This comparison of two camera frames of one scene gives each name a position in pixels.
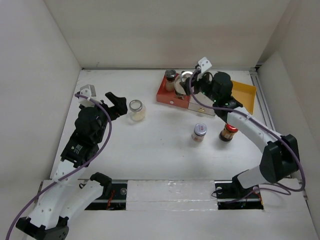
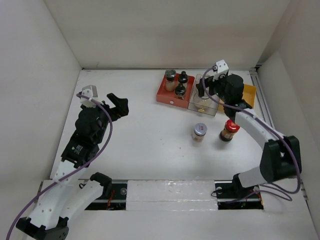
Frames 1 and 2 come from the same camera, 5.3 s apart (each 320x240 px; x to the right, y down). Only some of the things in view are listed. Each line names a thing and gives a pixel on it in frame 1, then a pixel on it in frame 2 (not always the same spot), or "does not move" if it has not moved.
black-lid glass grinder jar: (170, 75) does not move
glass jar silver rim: (137, 110) to (199, 103)
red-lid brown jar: (226, 135) does not move
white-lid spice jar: (200, 130) does not move
